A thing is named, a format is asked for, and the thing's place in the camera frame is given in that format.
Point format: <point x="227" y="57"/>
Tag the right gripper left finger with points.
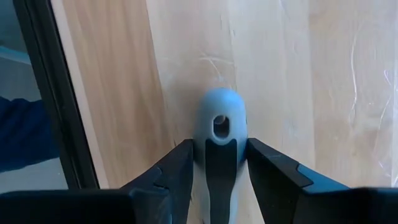
<point x="140" y="205"/>

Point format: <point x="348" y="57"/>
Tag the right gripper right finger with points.
<point x="311" y="205"/>

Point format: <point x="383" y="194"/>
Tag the grey and black screwdriver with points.
<point x="220" y="102"/>

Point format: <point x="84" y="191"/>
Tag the dark blue fabric object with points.
<point x="21" y="133"/>

